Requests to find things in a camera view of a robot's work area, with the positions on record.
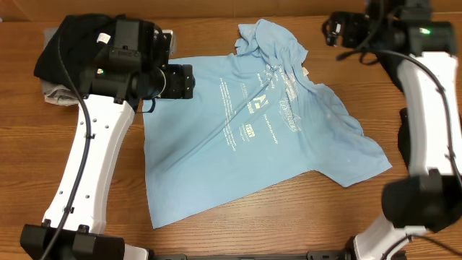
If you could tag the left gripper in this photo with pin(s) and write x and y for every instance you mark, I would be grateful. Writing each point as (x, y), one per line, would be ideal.
(180, 81)

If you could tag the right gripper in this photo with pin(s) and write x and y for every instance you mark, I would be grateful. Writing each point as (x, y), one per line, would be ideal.
(349, 21)

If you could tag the light blue t-shirt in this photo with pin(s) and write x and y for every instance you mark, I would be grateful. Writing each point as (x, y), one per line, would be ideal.
(255, 119)

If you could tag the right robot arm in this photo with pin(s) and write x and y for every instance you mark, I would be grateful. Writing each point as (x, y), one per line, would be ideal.
(419, 54)

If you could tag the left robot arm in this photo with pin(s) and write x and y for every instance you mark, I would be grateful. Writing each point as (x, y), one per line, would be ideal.
(111, 64)

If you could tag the black garment on right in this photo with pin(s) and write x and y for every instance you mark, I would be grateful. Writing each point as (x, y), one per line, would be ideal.
(390, 64)

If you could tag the folded black garment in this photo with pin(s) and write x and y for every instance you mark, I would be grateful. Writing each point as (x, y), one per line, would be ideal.
(72, 48)

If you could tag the folded grey garment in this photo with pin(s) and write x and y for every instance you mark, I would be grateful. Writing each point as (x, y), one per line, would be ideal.
(55, 94)

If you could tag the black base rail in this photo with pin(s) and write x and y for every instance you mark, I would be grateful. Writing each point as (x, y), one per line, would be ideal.
(245, 257)

